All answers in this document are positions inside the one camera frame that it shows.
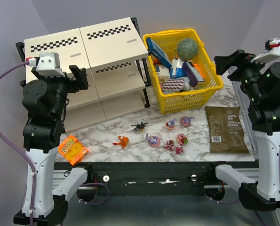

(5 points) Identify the orange dragon toy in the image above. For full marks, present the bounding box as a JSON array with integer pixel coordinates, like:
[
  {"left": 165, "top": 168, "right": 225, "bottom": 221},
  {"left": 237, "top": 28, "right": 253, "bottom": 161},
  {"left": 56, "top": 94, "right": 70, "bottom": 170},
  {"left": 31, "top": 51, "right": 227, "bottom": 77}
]
[{"left": 113, "top": 136, "right": 129, "bottom": 149}]

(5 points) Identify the black yellow bat toy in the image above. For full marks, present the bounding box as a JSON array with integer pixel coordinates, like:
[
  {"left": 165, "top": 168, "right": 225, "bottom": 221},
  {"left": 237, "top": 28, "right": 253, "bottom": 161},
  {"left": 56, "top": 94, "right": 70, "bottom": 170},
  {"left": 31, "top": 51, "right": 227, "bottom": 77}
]
[{"left": 132, "top": 122, "right": 148, "bottom": 132}]

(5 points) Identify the purple bunny donut toy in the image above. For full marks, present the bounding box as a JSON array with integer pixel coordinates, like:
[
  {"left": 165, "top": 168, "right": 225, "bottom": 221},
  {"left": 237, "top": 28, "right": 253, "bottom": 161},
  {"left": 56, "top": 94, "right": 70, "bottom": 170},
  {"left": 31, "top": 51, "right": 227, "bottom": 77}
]
[{"left": 145, "top": 133, "right": 160, "bottom": 147}]

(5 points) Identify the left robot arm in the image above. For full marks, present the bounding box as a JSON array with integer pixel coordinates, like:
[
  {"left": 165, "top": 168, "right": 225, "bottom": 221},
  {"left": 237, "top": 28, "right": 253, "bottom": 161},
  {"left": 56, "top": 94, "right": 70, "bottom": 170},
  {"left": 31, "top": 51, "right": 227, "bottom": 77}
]
[{"left": 13, "top": 65, "right": 92, "bottom": 226}]

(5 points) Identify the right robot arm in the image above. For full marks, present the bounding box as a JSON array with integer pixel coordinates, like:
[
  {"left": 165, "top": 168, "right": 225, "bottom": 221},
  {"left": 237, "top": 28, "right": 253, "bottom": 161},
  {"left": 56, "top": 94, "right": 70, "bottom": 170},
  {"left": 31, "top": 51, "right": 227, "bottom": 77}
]
[{"left": 214, "top": 49, "right": 280, "bottom": 211}]

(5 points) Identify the beige three-tier shelf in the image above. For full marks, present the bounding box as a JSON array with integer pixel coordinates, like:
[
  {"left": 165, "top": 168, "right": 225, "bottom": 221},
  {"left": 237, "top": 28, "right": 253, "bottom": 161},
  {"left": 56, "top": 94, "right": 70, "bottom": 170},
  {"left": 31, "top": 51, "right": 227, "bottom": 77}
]
[{"left": 16, "top": 17, "right": 150, "bottom": 132}]

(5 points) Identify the dark purple box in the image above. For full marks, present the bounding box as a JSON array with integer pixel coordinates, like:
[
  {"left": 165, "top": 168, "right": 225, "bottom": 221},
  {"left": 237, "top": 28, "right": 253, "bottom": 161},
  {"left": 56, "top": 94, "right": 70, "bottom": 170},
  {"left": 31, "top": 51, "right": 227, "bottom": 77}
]
[{"left": 182, "top": 61, "right": 205, "bottom": 87}]

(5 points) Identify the green textured ball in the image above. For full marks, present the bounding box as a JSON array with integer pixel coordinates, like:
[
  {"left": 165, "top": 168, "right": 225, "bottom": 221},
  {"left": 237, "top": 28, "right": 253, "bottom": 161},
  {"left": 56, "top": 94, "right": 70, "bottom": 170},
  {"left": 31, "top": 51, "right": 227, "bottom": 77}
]
[{"left": 176, "top": 38, "right": 199, "bottom": 61}]

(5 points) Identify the blue white pouch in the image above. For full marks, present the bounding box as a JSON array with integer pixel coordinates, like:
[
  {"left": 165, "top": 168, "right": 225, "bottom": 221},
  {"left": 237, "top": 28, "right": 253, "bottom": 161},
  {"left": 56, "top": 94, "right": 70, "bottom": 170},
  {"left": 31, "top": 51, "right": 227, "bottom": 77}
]
[{"left": 170, "top": 58, "right": 187, "bottom": 79}]

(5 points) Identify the yellow plastic basket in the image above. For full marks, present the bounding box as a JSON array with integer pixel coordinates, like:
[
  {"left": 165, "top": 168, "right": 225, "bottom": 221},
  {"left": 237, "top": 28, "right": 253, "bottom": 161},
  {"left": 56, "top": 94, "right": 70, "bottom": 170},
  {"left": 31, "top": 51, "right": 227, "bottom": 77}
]
[{"left": 143, "top": 29, "right": 223, "bottom": 114}]

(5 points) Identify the striped pink grey sponge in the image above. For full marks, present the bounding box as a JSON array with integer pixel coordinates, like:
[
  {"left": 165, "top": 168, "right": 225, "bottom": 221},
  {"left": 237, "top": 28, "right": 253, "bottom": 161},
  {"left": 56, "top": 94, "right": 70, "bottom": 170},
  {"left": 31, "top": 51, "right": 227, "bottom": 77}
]
[{"left": 161, "top": 79, "right": 185, "bottom": 92}]

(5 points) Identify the cream paper roll pack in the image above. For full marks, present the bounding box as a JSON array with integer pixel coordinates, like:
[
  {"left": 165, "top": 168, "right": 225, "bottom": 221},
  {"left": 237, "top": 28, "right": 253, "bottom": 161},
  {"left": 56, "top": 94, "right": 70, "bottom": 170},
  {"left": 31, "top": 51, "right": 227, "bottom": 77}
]
[{"left": 154, "top": 64, "right": 170, "bottom": 84}]

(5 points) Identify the blue Harry's box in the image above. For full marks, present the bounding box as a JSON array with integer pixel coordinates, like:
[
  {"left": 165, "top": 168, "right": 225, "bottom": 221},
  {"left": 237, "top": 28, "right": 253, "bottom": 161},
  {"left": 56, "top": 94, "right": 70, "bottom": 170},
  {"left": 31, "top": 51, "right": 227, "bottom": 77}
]
[{"left": 146, "top": 37, "right": 172, "bottom": 69}]

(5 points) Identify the brown coffee bag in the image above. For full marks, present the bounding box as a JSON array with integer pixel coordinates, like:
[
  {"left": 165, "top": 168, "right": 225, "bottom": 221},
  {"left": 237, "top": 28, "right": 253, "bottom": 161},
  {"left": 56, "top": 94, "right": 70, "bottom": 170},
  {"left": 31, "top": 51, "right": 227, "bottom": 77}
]
[{"left": 205, "top": 106, "right": 249, "bottom": 154}]

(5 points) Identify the orange Scrub Daddy box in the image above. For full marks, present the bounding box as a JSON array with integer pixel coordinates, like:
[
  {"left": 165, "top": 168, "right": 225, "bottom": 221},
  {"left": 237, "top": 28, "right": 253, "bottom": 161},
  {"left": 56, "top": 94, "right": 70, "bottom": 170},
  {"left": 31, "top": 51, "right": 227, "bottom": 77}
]
[{"left": 58, "top": 135, "right": 90, "bottom": 166}]

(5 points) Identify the purple creature pink donut toy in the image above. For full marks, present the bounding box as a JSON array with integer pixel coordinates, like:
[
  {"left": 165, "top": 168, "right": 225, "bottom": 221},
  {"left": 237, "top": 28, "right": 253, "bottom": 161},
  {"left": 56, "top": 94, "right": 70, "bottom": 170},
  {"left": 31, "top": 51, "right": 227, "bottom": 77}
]
[{"left": 180, "top": 116, "right": 195, "bottom": 128}]

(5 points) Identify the purple bunny orange cup toy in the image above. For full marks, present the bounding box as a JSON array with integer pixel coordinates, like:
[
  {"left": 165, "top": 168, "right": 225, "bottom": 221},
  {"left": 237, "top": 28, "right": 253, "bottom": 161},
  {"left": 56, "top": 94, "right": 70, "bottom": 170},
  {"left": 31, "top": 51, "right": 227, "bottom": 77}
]
[{"left": 165, "top": 119, "right": 177, "bottom": 130}]

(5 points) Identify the pink bear strawberry toy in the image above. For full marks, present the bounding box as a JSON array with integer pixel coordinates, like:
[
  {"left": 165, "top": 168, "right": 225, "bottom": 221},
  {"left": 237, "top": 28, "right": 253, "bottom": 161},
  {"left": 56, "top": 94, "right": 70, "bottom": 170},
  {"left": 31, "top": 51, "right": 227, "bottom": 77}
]
[{"left": 177, "top": 133, "right": 188, "bottom": 146}]

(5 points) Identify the red pink bear toy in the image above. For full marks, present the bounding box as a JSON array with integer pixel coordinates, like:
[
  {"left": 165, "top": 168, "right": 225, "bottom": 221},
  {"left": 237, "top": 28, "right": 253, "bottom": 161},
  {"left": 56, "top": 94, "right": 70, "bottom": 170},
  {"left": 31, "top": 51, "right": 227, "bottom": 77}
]
[{"left": 164, "top": 140, "right": 174, "bottom": 151}]

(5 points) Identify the small red pink toy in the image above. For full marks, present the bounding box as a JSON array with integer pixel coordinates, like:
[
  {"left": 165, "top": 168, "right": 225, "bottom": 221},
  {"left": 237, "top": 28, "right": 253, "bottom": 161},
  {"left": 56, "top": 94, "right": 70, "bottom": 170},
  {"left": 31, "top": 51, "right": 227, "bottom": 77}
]
[{"left": 176, "top": 145, "right": 184, "bottom": 155}]

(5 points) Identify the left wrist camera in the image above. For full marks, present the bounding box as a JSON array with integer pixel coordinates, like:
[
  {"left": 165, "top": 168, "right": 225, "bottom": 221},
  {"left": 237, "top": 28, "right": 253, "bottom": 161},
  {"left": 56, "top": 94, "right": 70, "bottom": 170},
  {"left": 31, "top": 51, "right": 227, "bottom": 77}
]
[{"left": 36, "top": 52, "right": 65, "bottom": 77}]

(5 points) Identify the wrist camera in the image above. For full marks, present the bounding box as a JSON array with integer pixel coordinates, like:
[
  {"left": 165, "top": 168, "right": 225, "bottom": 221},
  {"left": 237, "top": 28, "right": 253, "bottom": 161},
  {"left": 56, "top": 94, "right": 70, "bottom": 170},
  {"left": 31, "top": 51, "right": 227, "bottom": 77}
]
[
  {"left": 251, "top": 38, "right": 280, "bottom": 64},
  {"left": 36, "top": 52, "right": 65, "bottom": 77}
]

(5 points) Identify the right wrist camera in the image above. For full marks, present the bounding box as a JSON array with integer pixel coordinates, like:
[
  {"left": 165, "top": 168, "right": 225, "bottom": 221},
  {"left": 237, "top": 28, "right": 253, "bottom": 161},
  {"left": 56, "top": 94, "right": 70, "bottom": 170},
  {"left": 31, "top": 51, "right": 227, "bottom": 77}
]
[{"left": 251, "top": 38, "right": 280, "bottom": 64}]

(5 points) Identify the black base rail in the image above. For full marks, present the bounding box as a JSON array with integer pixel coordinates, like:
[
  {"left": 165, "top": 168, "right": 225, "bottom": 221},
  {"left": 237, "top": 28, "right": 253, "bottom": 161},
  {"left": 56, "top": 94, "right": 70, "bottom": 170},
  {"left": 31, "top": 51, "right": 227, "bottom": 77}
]
[{"left": 52, "top": 161, "right": 259, "bottom": 197}]

